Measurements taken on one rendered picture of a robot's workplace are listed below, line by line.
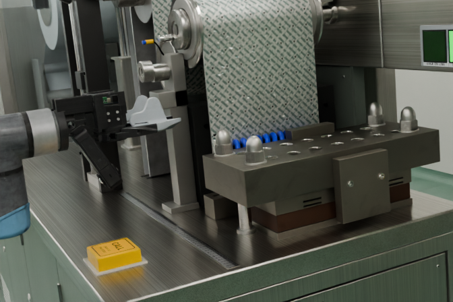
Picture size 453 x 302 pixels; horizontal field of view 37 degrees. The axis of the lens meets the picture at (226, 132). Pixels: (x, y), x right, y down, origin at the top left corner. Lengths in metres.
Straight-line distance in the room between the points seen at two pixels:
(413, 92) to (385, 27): 3.54
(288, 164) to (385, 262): 0.24
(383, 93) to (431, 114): 3.13
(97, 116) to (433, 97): 3.74
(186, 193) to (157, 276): 0.33
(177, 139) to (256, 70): 0.20
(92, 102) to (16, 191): 0.19
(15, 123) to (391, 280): 0.67
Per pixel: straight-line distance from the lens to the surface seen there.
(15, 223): 1.12
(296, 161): 1.09
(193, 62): 1.24
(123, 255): 1.07
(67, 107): 1.12
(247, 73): 1.25
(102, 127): 1.12
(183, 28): 1.23
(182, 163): 1.30
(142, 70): 1.26
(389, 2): 1.28
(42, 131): 1.10
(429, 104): 4.73
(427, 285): 1.25
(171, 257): 1.09
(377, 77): 1.59
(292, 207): 1.12
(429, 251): 1.23
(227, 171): 1.10
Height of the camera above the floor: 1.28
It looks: 11 degrees down
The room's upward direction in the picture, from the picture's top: 5 degrees counter-clockwise
